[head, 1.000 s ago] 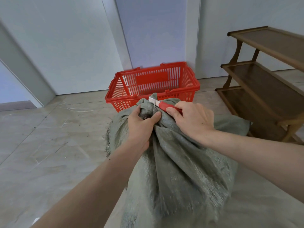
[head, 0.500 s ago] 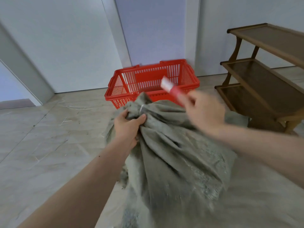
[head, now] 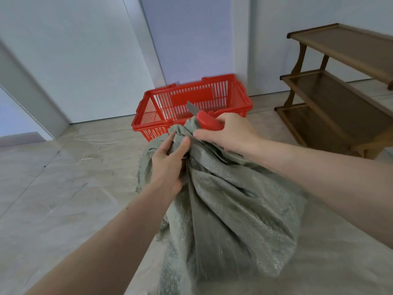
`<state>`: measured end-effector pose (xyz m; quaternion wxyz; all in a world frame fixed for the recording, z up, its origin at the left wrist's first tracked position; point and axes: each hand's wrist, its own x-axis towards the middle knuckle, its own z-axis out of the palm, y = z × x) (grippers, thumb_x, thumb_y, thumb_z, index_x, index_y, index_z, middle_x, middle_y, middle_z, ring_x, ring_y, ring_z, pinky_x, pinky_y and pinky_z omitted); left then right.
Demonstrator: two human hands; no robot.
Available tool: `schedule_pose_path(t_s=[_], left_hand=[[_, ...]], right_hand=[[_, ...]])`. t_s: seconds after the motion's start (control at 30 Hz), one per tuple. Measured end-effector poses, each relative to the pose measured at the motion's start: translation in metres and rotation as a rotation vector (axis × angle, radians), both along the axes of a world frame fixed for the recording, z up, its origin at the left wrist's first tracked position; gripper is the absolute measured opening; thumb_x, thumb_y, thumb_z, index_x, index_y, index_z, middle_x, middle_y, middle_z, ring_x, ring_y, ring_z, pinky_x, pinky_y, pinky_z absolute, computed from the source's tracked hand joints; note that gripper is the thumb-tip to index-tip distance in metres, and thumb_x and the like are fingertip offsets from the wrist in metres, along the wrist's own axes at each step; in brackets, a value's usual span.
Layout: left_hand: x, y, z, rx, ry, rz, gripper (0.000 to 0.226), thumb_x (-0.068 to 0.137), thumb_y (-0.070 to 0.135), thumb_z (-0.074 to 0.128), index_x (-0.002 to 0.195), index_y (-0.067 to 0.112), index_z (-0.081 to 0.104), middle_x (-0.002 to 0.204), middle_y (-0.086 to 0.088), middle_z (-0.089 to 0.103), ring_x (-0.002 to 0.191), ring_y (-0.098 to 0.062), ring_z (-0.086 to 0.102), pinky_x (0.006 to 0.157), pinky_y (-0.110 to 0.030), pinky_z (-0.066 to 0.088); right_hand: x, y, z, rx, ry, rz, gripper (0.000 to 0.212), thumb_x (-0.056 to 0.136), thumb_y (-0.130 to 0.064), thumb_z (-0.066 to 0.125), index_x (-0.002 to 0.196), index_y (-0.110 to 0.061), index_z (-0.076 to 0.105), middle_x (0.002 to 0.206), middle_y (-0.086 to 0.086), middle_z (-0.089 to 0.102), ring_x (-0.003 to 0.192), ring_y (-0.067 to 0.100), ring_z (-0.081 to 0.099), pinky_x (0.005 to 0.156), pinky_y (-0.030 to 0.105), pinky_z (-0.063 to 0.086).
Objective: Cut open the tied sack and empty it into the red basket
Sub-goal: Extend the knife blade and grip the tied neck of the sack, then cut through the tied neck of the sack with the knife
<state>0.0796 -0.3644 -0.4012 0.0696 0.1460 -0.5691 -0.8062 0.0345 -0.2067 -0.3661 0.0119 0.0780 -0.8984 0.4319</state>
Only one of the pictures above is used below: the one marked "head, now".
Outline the grey-green woven sack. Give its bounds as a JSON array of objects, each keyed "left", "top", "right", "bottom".
[{"left": 136, "top": 116, "right": 308, "bottom": 295}]

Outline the red utility knife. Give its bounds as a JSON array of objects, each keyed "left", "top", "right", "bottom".
[{"left": 186, "top": 101, "right": 225, "bottom": 131}]

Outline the person's left hand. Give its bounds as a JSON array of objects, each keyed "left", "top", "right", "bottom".
[{"left": 150, "top": 131, "right": 191, "bottom": 197}]

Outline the person's left forearm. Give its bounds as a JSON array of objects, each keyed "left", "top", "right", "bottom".
[{"left": 25, "top": 181, "right": 178, "bottom": 295}]

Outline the person's right forearm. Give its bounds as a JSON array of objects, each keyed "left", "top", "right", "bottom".
[{"left": 243, "top": 139, "right": 393, "bottom": 249}]

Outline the white door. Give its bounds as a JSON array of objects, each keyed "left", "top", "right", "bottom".
[{"left": 139, "top": 0, "right": 236, "bottom": 86}]

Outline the person's right hand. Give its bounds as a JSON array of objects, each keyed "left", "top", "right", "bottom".
[{"left": 193, "top": 113, "right": 261, "bottom": 156}]

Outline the brown wooden shelf rack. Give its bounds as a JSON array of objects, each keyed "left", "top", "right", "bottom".
[{"left": 274, "top": 23, "right": 393, "bottom": 160}]

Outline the red plastic shopping basket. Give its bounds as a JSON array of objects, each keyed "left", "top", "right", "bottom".
[{"left": 132, "top": 74, "right": 253, "bottom": 142}]

